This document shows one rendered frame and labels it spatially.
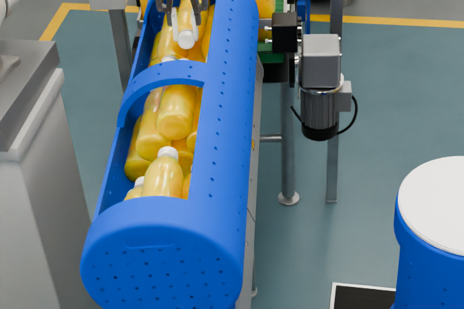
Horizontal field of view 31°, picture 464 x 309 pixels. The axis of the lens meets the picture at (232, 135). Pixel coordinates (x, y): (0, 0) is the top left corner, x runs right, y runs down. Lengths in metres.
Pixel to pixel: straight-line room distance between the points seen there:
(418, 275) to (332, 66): 0.89
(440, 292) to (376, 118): 1.92
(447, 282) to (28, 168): 1.00
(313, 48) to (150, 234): 1.15
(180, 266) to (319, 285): 1.48
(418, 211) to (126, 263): 0.58
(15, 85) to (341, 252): 1.42
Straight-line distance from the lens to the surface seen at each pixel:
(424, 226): 1.66
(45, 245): 2.23
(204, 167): 1.51
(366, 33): 4.10
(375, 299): 2.68
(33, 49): 2.18
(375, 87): 3.74
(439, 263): 1.66
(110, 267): 1.49
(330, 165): 3.05
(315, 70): 2.44
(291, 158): 3.03
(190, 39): 1.89
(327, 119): 2.57
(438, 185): 1.75
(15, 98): 2.00
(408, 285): 1.76
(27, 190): 2.09
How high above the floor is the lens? 2.21
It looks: 39 degrees down
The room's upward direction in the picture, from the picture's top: 4 degrees counter-clockwise
